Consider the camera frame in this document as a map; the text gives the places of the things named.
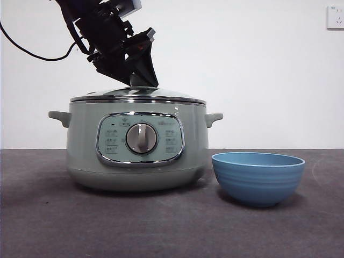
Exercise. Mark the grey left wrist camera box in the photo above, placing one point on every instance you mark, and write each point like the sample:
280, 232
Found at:
131, 6

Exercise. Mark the glass lid with green knob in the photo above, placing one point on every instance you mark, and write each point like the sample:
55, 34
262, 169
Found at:
166, 94

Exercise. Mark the white wall socket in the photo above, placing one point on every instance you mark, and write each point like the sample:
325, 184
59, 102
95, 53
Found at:
336, 17

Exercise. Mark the blue ribbed bowl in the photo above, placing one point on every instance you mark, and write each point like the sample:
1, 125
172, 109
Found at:
258, 184

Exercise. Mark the pale green electric steamer pot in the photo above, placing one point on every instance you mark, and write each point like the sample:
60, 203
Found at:
80, 147

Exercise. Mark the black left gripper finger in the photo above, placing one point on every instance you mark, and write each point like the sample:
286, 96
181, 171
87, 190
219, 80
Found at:
114, 68
145, 67

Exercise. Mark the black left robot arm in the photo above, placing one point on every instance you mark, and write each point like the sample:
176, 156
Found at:
78, 8

